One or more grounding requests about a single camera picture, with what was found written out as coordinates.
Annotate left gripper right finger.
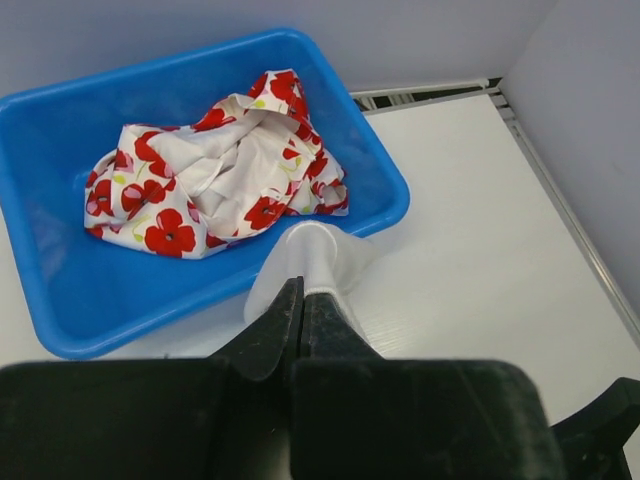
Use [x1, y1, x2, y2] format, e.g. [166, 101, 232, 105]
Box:
[299, 293, 383, 361]

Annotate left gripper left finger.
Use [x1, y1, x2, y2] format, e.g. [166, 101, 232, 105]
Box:
[211, 276, 304, 382]

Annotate red poppy floral skirt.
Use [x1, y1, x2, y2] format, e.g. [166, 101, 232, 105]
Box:
[84, 69, 349, 259]

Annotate blue plastic bin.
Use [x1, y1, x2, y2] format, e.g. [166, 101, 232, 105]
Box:
[1, 28, 410, 359]

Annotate aluminium right side rail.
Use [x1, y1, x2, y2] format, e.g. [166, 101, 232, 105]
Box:
[486, 77, 639, 347]

